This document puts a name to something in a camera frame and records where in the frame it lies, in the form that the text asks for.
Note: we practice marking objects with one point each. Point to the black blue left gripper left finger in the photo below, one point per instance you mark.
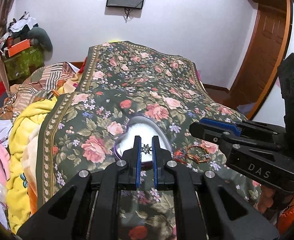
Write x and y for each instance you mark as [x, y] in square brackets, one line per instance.
[87, 206]

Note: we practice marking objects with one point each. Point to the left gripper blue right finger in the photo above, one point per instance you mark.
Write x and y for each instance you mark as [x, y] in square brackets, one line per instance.
[225, 126]

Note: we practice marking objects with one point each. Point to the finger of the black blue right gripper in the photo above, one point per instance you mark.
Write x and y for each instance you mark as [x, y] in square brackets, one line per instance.
[205, 206]

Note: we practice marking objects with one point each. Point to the purple heart-shaped jewelry box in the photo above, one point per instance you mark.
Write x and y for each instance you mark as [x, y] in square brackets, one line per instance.
[146, 129]

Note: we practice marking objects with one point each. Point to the brown wooden door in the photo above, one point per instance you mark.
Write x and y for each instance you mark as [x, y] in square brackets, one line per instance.
[266, 50]

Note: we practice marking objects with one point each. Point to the yellow fleece blanket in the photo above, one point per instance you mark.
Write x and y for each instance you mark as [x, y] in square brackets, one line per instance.
[24, 154]

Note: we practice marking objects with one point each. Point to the dark floral bed cover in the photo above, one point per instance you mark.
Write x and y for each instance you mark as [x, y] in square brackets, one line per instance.
[186, 97]

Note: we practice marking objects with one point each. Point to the striped patchwork quilt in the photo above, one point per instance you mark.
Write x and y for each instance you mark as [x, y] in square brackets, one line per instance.
[41, 84]

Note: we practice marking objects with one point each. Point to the green cloth covered cabinet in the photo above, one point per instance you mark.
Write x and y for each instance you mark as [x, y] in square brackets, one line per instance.
[24, 63]

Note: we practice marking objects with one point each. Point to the orange shoe box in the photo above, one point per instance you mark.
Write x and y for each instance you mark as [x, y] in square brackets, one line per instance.
[17, 48]

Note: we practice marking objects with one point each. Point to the pile of clothes on cabinet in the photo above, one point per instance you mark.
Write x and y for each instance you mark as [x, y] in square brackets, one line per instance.
[16, 27]

